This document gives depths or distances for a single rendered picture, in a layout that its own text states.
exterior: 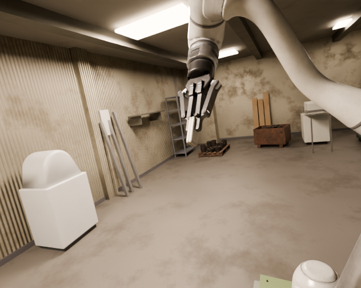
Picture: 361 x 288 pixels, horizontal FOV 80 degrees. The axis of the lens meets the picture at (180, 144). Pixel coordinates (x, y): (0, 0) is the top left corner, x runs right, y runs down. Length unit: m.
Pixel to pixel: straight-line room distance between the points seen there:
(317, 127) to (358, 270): 6.59
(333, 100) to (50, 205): 3.20
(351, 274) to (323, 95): 0.42
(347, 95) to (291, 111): 8.27
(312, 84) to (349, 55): 8.50
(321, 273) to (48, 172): 3.07
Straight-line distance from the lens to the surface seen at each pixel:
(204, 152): 6.85
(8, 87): 4.07
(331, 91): 0.66
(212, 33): 0.66
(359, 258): 0.66
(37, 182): 3.48
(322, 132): 7.20
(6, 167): 3.90
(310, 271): 0.94
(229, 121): 9.15
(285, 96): 8.89
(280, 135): 6.98
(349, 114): 0.67
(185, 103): 0.60
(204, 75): 0.61
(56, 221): 3.44
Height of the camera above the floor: 1.70
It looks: 10 degrees down
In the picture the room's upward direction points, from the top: 9 degrees counter-clockwise
